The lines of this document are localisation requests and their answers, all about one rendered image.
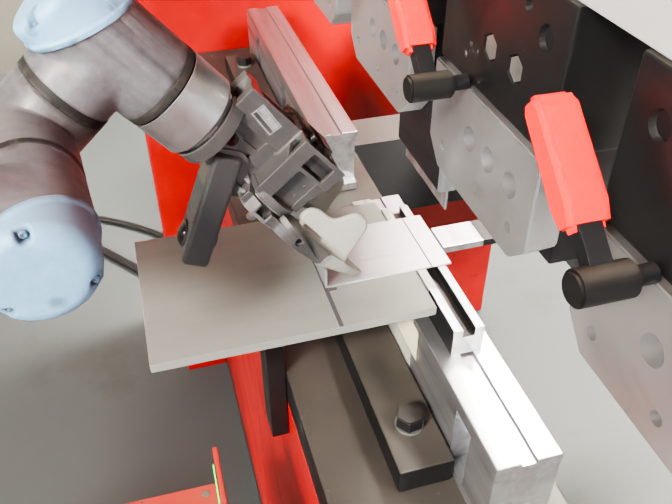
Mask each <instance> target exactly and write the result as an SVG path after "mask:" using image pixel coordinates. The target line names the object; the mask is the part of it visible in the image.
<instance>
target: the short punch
mask: <svg viewBox="0 0 672 504"><path fill-rule="evenodd" d="M431 118H432V116H427V114H426V113H425V112H424V111H423V109H419V110H412V111H405V112H400V119H399V138H400V139H401V141H402V142H403V143H404V145H405V146H406V156H407V157H408V159H409V160H410V162H411V163H412V164H413V166H414V167H415V169H416V170H417V171H418V173H419V174H420V176H421V177H422V179H423V180H424V181H425V183H426V184H427V186H428V187H429V188H430V190H431V191H432V193H433V194H434V196H435V197H436V198H437V200H438V201H439V203H440V204H441V205H442V207H443V208H444V210H446V208H447V199H448V191H453V190H455V187H454V186H453V185H452V183H451V182H450V181H449V179H448V178H447V177H446V175H445V174H444V173H443V171H442V170H441V169H440V168H439V166H438V165H437V162H436V157H435V152H434V148H433V143H432V139H431V134H430V129H431Z"/></svg>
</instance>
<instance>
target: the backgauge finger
mask: <svg viewBox="0 0 672 504"><path fill-rule="evenodd" d="M431 233H432V234H433V236H434V237H435V239H436V240H437V242H438V243H439V245H440V246H441V248H442V249H443V251H444V252H445V253H447V252H453V251H458V250H463V249H469V248H474V247H479V246H485V245H490V244H495V243H496V242H495V240H494V239H493V238H492V236H491V235H490V234H489V232H488V231H487V230H486V228H485V227H484V226H483V224H482V223H481V222H480V220H473V221H468V222H462V223H456V224H451V225H445V226H439V227H434V228H431Z"/></svg>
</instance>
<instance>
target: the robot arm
mask: <svg viewBox="0 0 672 504"><path fill-rule="evenodd" d="M13 30H14V33H15V35H16V36H17V37H18V38H19V39H20V40H21V41H23V42H24V45H25V47H26V48H27V49H26V50H25V51H24V55H23V56H22V57H21V58H20V59H19V60H18V62H17V63H16V64H15V65H14V66H13V68H12V69H11V70H10V71H9V72H8V73H7V74H6V76H5V77H4V78H3V79H2V80H1V81H0V312H2V313H4V314H7V315H8V316H10V317H11V318H14V319H19V320H26V321H40V320H48V319H53V318H56V317H60V316H62V315H65V314H67V313H69V312H71V311H73V310H75V309H77V308H78V307H80V306H81V305H82V304H83V303H85V302H86V301H87V300H88V299H89V298H90V297H91V296H92V295H93V293H94V292H95V290H96V289H97V287H98V285H99V284H100V282H101V279H102V278H103V276H104V254H103V248H102V242H101V240H102V226H101V222H100V219H99V217H98V214H97V213H96V211H95V210H94V206H93V202H92V199H91V195H90V191H89V188H88V184H87V179H86V175H85V171H84V167H83V163H82V159H81V155H80V152H81V151H82V150H83V149H84V148H85V147H86V145H87V144H88V143H89V142H90V141H91V140H92V139H93V138H94V137H95V135H96V134H97V133H98V132H99V131H100V130H101V129H102V128H103V126H104V125H105V124H106V123H107V122H108V119H109V118H110V117H111V116H112V115H113V114H114V113H115V112H118V113H119V114H121V115H122V116H123V117H125V118H126V119H127V120H129V121H130V122H132V123H133V124H134V125H135V126H137V127H138V128H140V129H141V130H142V131H144V132H145V133H146V134H148V135H149V136H150V137H152V138H153V139H154V140H156V141H157V142H159V143H160V144H161V145H163V146H164V147H165V148H167V149H168V150H169V151H171V152H173V153H178V154H179V155H180V156H182V157H183V158H184V159H186V160H187V161H188V162H190V163H193V164H197V163H200V167H199V170H198V173H197V177H196V180H195V183H194V186H193V190H192V193H191V196H190V200H189V203H188V206H187V210H186V213H185V216H184V219H183V222H182V223H181V224H180V226H179V228H178V231H177V239H178V242H179V246H180V249H181V257H182V262H183V263H184V264H186V265H193V266H200V267H205V266H207V265H208V264H209V261H210V258H211V255H212V252H213V249H214V247H215V246H216V244H217V241H218V234H219V231H220V228H221V225H222V222H223V219H224V216H225V213H226V210H227V207H228V204H229V201H230V198H231V195H232V196H234V197H240V200H241V202H242V204H243V205H244V207H245V208H246V209H247V210H248V211H249V212H250V213H251V214H252V215H254V216H255V217H256V218H257V219H258V220H259V221H260V222H261V223H263V224H264V225H266V226H267V227H269V228H271V229H272V230H273V231H274V232H275V233H276V234H277V235H278V236H279V237H280V238H281V239H283V240H284V241H285V242H286V243H287V244H288V245H289V246H291V247H292V248H293V249H295V250H296V251H297V252H299V253H300V254H302V255H304V256H305V257H307V258H308V259H310V260H311V261H313V262H315V263H316V264H320V265H322V266H323V267H325V268H328V269H330V270H333V271H336V272H340V273H344V274H349V275H353V276H357V275H359V274H360V273H361V270H360V269H359V268H358V267H357V266H356V265H355V264H353V263H352V262H351V261H350V260H349V259H348V258H347V257H348V255H349V254H350V252H351V251H352V249H353V248H354V247H355V245H356V244H357V242H358V241H359V239H360V238H361V237H362V235H363V234H364V232H365V231H366V229H367V220H366V219H365V217H364V216H362V215H361V214H359V213H351V214H348V215H345V216H341V217H338V218H332V217H330V216H328V215H327V214H326V211H327V210H328V208H329V207H330V205H331V204H332V202H333V201H334V199H335V198H336V196H337V195H338V193H339V192H340V190H341V189H342V188H343V186H344V178H343V177H344V176H345V174H344V173H343V172H342V171H341V170H340V169H339V168H338V166H337V165H336V163H335V161H334V159H333V157H332V155H331V154H332V153H333V152H332V150H331V149H330V147H329V145H328V143H327V141H326V140H325V138H324V137H323V136H322V135H321V134H320V133H319V132H318V131H317V130H316V129H315V128H314V127H312V126H311V125H310V124H309V123H308V122H307V121H306V120H305V119H304V118H303V117H301V116H300V115H299V113H298V112H297V111H296V110H295V109H293V108H292V107H290V106H289V105H288V104H286V105H285V106H284V107H283V108H281V107H280V106H279V105H278V104H277V103H276V102H275V101H274V100H272V99H271V98H270V97H269V96H268V95H267V94H266V93H265V92H264V91H262V90H261V89H260V87H259V85H258V83H257V81H256V79H254V78H253V77H252V76H251V75H250V74H249V73H248V72H247V71H246V70H244V71H243V72H242V73H241V74H240V75H239V76H238V77H237V78H236V79H235V80H234V81H233V82H232V83H231V84H230V83H229V81H228V80H227V79H226V78H225V77H224V76H223V75H222V74H220V73H219V72H218V71H217V70H216V69H215V68H214V67H212V66H211V65H210V64H209V63H208V62H207V61H205V60H204V59H203V58H202V57H201V56H200V55H199V54H197V53H196V52H195V51H194V50H193V49H191V48H190V47H189V46H188V45H187V44H186V43H184V42H183V41H182V40H181V39H180V38H179V37H178V36H177V35H175V34H174V33H173V32H172V31H171V30H170V29H169V28H167V27H166V26H165V25H164V24H163V23H162V22H161V21H159V20H158V19H157V18H156V17H155V16H154V15H153V14H152V13H150V12H149V11H148V10H147V9H146V8H145V7H144V6H142V5H141V4H140V3H139V2H138V1H137V0H24V1H23V3H22V4H21V6H20V8H19V9H18V11H17V13H16V15H15V18H14V21H13ZM297 219H298V220H297Z"/></svg>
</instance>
